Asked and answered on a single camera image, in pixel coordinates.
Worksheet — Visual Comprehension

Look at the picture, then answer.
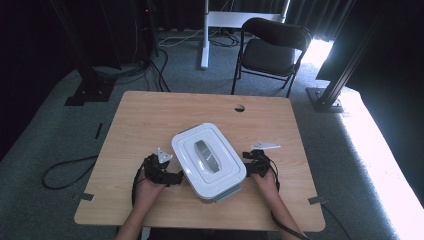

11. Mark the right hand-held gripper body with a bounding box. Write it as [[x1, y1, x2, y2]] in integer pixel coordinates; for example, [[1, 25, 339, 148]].
[[249, 141, 282, 178]]

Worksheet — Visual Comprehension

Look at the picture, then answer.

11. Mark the person's left hand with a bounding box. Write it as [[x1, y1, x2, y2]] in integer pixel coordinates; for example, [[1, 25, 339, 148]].
[[134, 171, 168, 216]]

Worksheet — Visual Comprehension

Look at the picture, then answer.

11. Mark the black metal stand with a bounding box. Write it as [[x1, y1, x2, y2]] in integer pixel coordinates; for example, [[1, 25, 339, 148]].
[[49, 0, 118, 107], [305, 0, 392, 114]]

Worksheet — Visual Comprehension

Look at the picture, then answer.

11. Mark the black folding chair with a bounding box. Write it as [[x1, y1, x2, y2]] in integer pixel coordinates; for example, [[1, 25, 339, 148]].
[[230, 16, 314, 99]]

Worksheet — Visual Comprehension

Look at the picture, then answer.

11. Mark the right hand-held gripper cable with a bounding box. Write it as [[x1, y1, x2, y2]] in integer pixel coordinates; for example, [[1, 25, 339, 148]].
[[265, 155, 312, 240]]

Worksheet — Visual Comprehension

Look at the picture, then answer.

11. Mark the person's right hand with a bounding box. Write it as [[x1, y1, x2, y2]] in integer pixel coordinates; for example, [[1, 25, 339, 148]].
[[253, 170, 282, 202]]

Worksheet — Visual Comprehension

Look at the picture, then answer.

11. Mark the grey tape piece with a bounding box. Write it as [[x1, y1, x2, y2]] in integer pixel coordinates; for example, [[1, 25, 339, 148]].
[[307, 195, 328, 206], [71, 192, 96, 202]]

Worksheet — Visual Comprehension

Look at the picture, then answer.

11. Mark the white desk frame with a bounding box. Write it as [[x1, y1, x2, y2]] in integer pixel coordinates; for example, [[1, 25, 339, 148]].
[[200, 0, 291, 71]]

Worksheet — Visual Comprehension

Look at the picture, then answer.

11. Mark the black floor cable bundle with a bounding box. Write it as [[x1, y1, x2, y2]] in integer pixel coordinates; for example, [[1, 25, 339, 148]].
[[93, 48, 172, 93]]

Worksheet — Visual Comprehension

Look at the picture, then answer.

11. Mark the white lid with grey handle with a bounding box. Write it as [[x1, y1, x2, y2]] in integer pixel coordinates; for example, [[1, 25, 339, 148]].
[[170, 121, 248, 201]]

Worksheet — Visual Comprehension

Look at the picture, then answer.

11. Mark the black looped floor cable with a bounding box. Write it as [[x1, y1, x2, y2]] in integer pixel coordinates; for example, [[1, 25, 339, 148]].
[[41, 154, 100, 191]]

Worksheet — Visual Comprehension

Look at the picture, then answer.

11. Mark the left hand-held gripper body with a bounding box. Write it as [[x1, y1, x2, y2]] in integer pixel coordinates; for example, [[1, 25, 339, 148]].
[[142, 147, 175, 185]]

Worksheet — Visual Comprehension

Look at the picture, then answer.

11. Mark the black equipment rack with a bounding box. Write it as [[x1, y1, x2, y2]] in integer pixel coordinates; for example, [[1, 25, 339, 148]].
[[96, 0, 160, 72]]

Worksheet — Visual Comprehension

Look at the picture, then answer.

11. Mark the dark curtain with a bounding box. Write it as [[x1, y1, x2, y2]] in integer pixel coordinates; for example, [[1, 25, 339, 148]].
[[284, 0, 356, 43], [315, 0, 424, 205]]

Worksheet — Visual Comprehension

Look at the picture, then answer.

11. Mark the left hand-held gripper cable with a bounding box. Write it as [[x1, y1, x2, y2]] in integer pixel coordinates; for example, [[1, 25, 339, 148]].
[[131, 155, 152, 208]]

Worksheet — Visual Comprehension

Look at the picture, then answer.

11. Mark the clear storage box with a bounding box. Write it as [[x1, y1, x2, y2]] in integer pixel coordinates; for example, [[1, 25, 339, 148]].
[[199, 181, 244, 205]]

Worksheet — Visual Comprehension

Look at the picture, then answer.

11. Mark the hand-held gripper cable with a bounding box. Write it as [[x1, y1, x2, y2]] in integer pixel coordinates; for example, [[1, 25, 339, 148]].
[[131, 155, 152, 208], [265, 155, 312, 240]]

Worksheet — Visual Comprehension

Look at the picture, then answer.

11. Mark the white floor cable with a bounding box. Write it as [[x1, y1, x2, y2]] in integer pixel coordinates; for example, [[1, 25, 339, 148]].
[[157, 27, 205, 48]]

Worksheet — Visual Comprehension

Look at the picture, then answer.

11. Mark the black tape strip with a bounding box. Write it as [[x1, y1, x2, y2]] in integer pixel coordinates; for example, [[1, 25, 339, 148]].
[[94, 122, 105, 141]]

